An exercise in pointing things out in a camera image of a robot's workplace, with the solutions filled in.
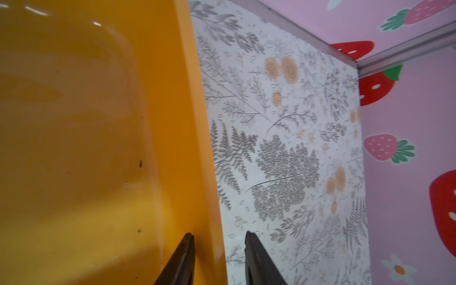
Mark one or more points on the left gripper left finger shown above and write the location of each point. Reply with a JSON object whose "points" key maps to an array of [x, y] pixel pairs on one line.
{"points": [[180, 269]]}

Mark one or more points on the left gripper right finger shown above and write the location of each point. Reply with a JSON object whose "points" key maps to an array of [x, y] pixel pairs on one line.
{"points": [[259, 267]]}

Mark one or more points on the yellow plastic storage tray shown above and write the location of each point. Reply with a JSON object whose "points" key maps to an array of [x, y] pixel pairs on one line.
{"points": [[106, 159]]}

